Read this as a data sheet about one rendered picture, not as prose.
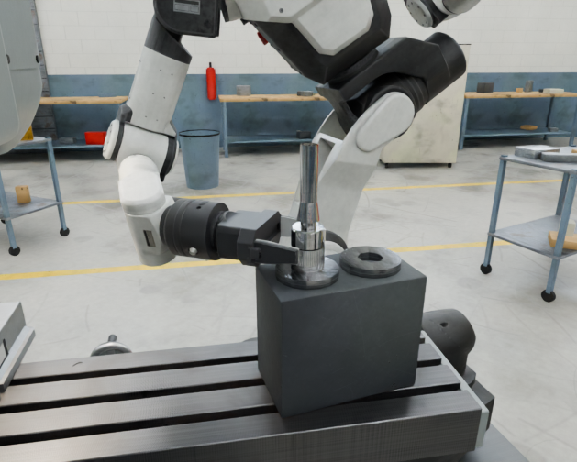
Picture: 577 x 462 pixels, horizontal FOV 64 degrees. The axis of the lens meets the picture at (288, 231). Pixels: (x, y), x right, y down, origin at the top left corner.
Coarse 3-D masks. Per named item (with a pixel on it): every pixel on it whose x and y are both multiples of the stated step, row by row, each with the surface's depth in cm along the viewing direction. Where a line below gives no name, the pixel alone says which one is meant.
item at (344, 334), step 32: (352, 256) 69; (384, 256) 69; (256, 288) 70; (288, 288) 62; (320, 288) 62; (352, 288) 62; (384, 288) 63; (416, 288) 65; (288, 320) 60; (320, 320) 61; (352, 320) 63; (384, 320) 65; (416, 320) 67; (288, 352) 61; (320, 352) 63; (352, 352) 65; (384, 352) 67; (416, 352) 69; (288, 384) 63; (320, 384) 65; (352, 384) 67; (384, 384) 69; (288, 416) 65
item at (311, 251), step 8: (296, 240) 62; (304, 240) 61; (312, 240) 61; (320, 240) 62; (304, 248) 62; (312, 248) 62; (320, 248) 62; (304, 256) 62; (312, 256) 62; (320, 256) 63; (296, 264) 63; (304, 264) 62; (312, 264) 62; (320, 264) 63; (304, 272) 63; (312, 272) 63
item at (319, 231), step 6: (294, 228) 62; (300, 228) 62; (318, 228) 62; (324, 228) 62; (294, 234) 62; (300, 234) 61; (306, 234) 61; (312, 234) 61; (318, 234) 61; (324, 234) 62
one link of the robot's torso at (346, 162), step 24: (384, 96) 93; (336, 120) 107; (360, 120) 93; (384, 120) 93; (408, 120) 95; (336, 144) 96; (360, 144) 93; (384, 144) 96; (336, 168) 95; (360, 168) 97; (336, 192) 99; (360, 192) 101; (336, 216) 101; (288, 240) 103; (336, 240) 101
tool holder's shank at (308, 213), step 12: (300, 144) 59; (312, 144) 59; (300, 156) 59; (312, 156) 58; (300, 168) 60; (312, 168) 59; (300, 180) 60; (312, 180) 60; (300, 192) 61; (312, 192) 60; (300, 204) 61; (312, 204) 61; (300, 216) 61; (312, 216) 61; (312, 228) 62
